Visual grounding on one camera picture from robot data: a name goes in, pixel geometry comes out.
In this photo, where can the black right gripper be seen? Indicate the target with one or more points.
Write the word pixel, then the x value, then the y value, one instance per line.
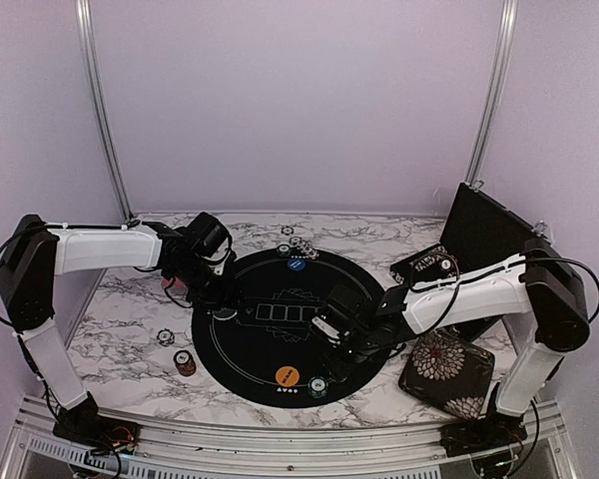
pixel 335 354

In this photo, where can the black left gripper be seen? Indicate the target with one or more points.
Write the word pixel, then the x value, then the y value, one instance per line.
pixel 196 300

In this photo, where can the orange big blind button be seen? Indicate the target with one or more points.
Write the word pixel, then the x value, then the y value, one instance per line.
pixel 287 376

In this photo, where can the green fifty poker chip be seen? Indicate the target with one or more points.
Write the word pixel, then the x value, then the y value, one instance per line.
pixel 284 250

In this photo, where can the black white poker chip stack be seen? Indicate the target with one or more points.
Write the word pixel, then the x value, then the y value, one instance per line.
pixel 166 337

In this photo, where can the blue small blind button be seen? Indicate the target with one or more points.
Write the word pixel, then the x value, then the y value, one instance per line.
pixel 296 264

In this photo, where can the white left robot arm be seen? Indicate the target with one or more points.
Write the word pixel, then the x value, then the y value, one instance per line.
pixel 38 253

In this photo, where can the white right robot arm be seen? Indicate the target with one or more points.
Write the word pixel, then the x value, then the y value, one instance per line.
pixel 559 308

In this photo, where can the red playing card deck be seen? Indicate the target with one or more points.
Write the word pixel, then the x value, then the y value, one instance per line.
pixel 170 284

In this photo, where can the silver dealer button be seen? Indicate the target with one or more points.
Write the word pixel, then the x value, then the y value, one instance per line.
pixel 224 314

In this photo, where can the round black poker mat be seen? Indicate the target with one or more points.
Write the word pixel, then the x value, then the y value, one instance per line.
pixel 271 330

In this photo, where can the floral fabric pouch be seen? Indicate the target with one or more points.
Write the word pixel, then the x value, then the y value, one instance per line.
pixel 448 373

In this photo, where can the blue orange chips on marble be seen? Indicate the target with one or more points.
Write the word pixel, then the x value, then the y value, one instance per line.
pixel 302 248

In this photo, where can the red poker chip stack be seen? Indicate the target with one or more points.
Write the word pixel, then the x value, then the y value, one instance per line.
pixel 185 363

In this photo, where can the black poker chip case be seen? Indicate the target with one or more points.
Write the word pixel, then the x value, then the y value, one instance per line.
pixel 484 235

